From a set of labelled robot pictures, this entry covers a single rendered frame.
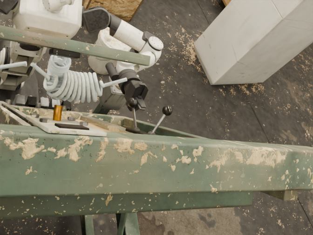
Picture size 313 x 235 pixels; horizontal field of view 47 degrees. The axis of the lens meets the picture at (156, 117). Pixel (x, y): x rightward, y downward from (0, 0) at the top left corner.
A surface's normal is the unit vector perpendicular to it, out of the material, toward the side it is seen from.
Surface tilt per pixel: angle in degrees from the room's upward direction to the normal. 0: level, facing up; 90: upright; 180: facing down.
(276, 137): 0
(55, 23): 68
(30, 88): 0
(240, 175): 36
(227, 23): 90
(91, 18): 54
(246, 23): 90
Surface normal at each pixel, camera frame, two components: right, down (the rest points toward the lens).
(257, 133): 0.48, -0.49
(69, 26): 0.36, 0.62
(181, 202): 0.50, 0.11
